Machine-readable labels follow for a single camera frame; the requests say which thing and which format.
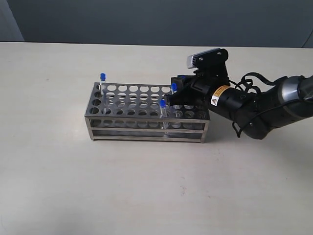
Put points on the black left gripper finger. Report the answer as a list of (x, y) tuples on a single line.
[(183, 85)]

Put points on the stainless steel test tube rack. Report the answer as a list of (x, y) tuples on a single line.
[(133, 113)]

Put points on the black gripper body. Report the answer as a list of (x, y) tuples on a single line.
[(216, 94)]

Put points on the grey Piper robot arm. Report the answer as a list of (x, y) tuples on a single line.
[(255, 105)]

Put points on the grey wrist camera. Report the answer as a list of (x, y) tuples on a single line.
[(207, 59)]

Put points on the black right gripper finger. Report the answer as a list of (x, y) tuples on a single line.
[(186, 97)]

